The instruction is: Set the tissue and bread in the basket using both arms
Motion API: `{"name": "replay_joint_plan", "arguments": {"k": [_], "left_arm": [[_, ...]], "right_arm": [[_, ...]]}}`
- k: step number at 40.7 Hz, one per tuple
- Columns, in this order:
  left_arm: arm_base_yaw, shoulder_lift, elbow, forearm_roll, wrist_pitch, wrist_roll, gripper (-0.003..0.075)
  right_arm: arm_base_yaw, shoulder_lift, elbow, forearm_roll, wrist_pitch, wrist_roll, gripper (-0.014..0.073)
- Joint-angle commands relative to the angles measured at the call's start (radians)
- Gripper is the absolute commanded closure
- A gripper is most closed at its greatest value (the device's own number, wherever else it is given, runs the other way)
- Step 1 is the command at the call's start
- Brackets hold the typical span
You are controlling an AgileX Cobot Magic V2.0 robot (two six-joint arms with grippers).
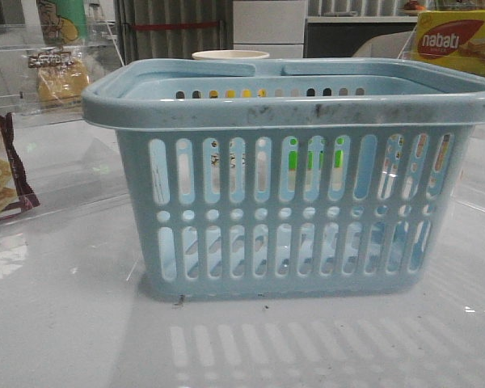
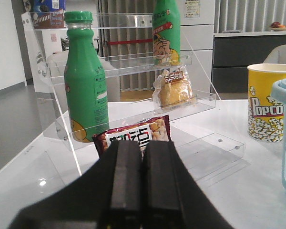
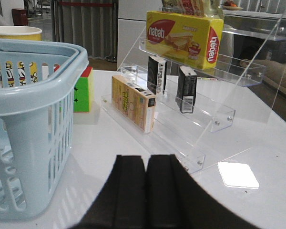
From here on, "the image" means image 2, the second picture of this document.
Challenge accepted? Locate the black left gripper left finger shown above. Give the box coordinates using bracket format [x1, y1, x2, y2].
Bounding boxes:
[9, 141, 141, 229]

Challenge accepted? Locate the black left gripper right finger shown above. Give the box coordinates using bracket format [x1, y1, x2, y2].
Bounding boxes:
[142, 141, 232, 229]

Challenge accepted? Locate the packaged bread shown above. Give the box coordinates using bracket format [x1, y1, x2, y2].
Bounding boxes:
[153, 65, 194, 108]

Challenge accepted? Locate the maroon cracker snack packet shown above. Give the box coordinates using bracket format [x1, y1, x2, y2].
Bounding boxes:
[92, 114, 171, 156]

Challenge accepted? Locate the green bottle with cap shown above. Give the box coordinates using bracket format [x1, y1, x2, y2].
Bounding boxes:
[64, 11, 109, 143]

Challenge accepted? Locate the clear acrylic display shelf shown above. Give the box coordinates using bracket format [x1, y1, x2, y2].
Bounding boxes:
[21, 13, 246, 184]

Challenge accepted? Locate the yellow popcorn paper bucket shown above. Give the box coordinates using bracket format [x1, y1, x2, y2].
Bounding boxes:
[247, 63, 286, 142]

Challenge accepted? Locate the green cartoon label bottle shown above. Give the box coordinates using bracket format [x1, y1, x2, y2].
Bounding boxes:
[152, 0, 181, 66]

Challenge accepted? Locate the grey armchair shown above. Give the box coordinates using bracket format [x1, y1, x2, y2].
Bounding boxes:
[263, 44, 286, 64]

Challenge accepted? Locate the blue cookie box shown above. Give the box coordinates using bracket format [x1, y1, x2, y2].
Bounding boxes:
[23, 0, 66, 29]

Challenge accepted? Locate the fruit plate on counter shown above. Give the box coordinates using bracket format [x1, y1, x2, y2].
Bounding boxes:
[270, 21, 286, 31]

